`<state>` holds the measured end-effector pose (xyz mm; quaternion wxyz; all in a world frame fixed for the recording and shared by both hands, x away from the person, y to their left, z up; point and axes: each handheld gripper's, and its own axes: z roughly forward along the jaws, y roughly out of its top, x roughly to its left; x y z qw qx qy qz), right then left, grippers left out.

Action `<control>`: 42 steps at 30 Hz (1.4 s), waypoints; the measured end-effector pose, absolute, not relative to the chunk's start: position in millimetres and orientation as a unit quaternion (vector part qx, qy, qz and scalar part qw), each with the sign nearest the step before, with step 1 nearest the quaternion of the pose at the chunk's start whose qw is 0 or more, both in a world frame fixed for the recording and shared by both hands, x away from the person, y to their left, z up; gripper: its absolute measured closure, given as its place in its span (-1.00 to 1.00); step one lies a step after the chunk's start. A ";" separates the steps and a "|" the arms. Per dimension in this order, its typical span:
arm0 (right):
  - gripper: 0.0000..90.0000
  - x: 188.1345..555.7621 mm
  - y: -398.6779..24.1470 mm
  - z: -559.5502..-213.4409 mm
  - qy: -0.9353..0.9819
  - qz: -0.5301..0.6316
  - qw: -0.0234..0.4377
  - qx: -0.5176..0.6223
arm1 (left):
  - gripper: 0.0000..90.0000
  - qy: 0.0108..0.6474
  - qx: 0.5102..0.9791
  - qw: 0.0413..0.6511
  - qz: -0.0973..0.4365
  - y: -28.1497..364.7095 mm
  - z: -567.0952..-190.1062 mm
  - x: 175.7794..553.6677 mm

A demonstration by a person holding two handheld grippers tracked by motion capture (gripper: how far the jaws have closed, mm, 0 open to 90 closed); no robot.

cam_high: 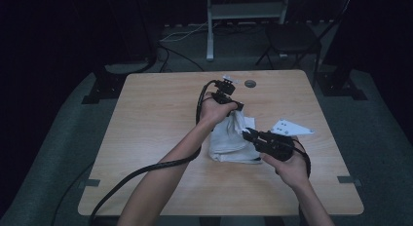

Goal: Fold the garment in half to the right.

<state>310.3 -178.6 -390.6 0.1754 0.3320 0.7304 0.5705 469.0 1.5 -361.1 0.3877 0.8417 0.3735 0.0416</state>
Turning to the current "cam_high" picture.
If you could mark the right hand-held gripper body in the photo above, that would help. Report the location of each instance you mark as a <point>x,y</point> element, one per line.
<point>276,144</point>

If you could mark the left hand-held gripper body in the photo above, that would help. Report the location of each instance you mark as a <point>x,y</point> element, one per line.
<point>226,88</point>

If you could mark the white printed tank top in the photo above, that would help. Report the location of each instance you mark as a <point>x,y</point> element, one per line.
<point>227,141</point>

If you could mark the person's left hand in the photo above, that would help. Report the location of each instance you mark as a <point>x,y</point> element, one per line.
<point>212,112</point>

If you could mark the person's right hand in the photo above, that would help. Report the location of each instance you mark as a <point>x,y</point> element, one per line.
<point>292,170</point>

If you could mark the white metal stand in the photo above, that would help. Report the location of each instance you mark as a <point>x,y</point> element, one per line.
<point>210,41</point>

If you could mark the grey tape strip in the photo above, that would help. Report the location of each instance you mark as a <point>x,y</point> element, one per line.
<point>345,179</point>
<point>89,183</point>

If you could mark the person's grey trousers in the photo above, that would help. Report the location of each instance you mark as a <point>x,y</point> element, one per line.
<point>246,222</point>

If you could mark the black folding chair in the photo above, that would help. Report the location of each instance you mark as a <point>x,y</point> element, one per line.
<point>292,37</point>

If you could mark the black stand base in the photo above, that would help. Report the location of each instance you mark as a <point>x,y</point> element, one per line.
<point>337,86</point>
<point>104,88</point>

